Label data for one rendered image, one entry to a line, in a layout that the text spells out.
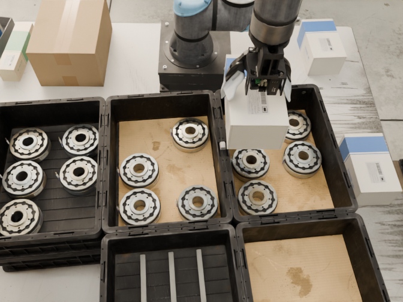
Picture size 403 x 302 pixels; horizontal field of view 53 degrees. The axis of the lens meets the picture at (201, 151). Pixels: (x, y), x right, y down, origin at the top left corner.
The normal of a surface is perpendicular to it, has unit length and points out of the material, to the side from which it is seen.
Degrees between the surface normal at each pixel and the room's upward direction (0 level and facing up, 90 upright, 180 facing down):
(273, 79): 90
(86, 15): 0
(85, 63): 90
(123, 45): 0
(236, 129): 90
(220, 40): 3
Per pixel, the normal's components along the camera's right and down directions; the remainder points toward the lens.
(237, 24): 0.00, 0.83
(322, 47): 0.03, -0.53
